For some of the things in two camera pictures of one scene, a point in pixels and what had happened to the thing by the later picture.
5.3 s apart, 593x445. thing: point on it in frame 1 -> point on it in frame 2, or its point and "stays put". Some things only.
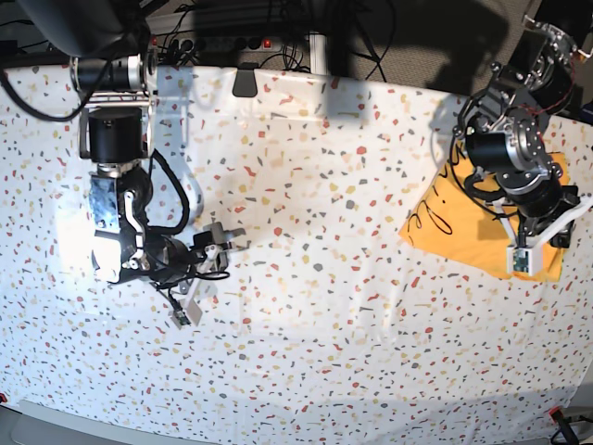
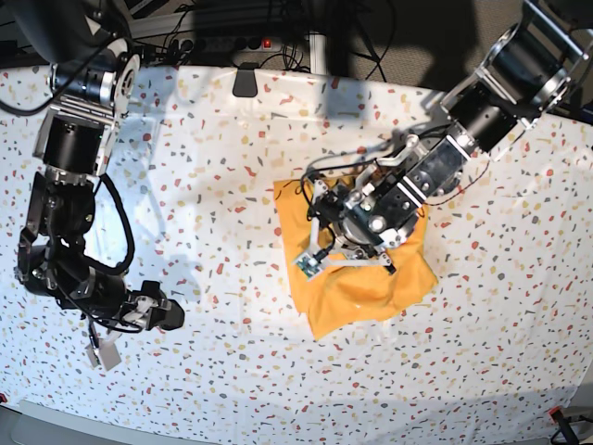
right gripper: (549, 199) -> (348, 230)
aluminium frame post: (318, 54) stays put
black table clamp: (245, 84) stays put
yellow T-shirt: (459, 218) -> (351, 290)
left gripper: (175, 267) -> (145, 306)
